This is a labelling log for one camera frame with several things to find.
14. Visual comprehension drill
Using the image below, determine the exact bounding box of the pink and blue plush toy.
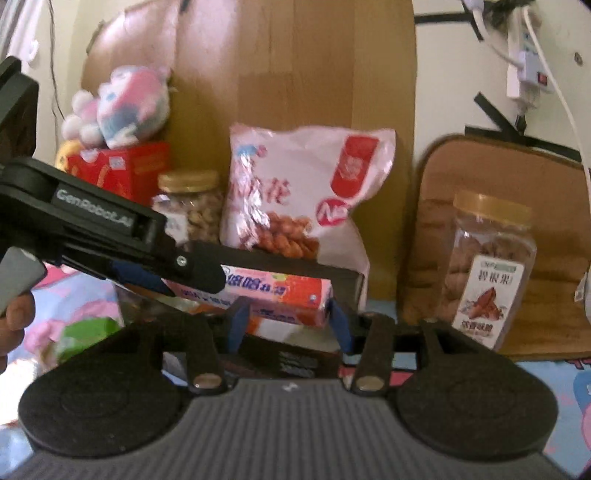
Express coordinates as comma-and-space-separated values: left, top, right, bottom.
62, 65, 171, 148

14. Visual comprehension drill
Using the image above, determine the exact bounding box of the nut jar with gold lid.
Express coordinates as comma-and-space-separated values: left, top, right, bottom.
152, 170, 227, 245

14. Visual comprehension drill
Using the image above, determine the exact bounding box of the pink snack box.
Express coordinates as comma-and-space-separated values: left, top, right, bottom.
164, 265, 334, 329

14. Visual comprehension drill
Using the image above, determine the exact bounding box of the brown seat cushion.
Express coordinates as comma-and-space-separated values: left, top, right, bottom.
399, 134, 591, 363

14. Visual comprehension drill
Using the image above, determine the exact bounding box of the pecan jar with gold lid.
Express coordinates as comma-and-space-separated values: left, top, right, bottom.
436, 190, 537, 350

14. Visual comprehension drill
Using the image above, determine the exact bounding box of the pink snack bag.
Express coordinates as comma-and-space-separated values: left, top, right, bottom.
221, 124, 397, 319

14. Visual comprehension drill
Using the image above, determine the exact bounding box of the wooden board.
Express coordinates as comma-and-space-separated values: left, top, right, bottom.
81, 0, 419, 301

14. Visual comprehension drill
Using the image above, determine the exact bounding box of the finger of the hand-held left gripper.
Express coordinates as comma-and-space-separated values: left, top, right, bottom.
157, 241, 228, 297
109, 259, 176, 297

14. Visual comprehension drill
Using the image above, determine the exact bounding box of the dark snack packet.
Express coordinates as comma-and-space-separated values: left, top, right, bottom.
113, 240, 368, 380

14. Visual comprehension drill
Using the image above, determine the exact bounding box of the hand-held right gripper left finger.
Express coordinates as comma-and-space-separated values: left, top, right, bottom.
131, 298, 252, 394

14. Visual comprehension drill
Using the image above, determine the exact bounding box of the green snack packet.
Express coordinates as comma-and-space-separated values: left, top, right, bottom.
55, 318, 123, 365

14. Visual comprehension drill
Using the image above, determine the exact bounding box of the white power strip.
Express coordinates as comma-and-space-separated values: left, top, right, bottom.
505, 0, 555, 110

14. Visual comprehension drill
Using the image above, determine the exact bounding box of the yellow round object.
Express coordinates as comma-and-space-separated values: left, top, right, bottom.
55, 141, 84, 169

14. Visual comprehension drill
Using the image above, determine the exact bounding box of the red gift box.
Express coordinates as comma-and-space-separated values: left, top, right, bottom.
67, 142, 171, 206

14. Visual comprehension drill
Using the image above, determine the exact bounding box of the person's left hand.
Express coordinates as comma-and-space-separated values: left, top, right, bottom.
0, 294, 37, 376

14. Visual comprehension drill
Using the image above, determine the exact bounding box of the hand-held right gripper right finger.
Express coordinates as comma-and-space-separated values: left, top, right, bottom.
329, 299, 459, 394

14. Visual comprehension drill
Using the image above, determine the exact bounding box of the black tape strip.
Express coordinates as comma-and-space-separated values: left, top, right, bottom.
475, 91, 525, 136
464, 124, 581, 163
413, 12, 477, 25

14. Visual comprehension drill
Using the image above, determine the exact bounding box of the printed blanket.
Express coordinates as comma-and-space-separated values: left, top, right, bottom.
0, 263, 591, 462

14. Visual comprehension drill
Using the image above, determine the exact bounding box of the white power cable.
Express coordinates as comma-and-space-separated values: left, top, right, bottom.
522, 0, 591, 206

